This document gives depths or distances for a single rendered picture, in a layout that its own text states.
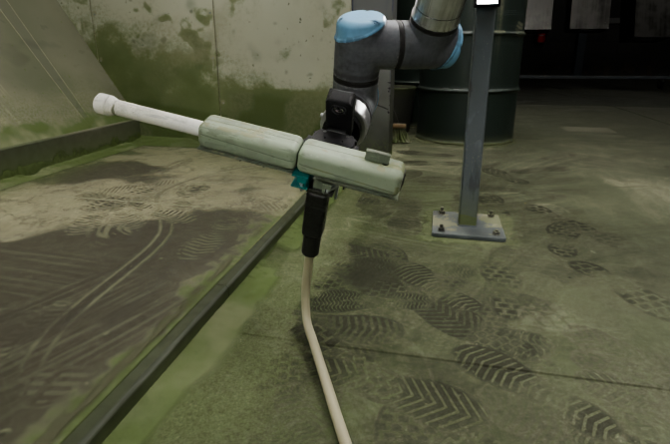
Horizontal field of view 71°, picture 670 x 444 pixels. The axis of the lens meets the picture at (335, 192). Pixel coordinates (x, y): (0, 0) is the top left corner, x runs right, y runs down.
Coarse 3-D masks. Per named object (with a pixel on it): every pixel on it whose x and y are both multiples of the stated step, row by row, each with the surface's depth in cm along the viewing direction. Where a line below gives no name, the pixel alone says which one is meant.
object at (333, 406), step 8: (304, 264) 82; (312, 264) 83; (304, 272) 83; (304, 280) 84; (304, 288) 85; (304, 296) 86; (304, 304) 86; (304, 312) 86; (304, 320) 85; (304, 328) 84; (312, 328) 84; (312, 336) 81; (312, 344) 79; (312, 352) 78; (320, 352) 77; (320, 360) 75; (320, 368) 74; (320, 376) 73; (328, 376) 72; (328, 384) 70; (328, 392) 69; (328, 400) 68; (336, 400) 68; (328, 408) 68; (336, 408) 66; (336, 416) 65; (336, 424) 64; (344, 424) 64; (336, 432) 63; (344, 432) 62; (344, 440) 61
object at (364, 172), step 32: (96, 96) 72; (192, 128) 70; (224, 128) 69; (256, 128) 70; (256, 160) 70; (288, 160) 68; (320, 160) 67; (352, 160) 67; (384, 160) 66; (320, 192) 71; (384, 192) 67; (320, 224) 75
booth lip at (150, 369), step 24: (288, 216) 137; (264, 240) 119; (240, 264) 106; (216, 288) 95; (192, 312) 86; (168, 336) 79; (192, 336) 83; (144, 360) 73; (168, 360) 76; (120, 384) 68; (144, 384) 69; (96, 408) 63; (120, 408) 64; (72, 432) 59; (96, 432) 60
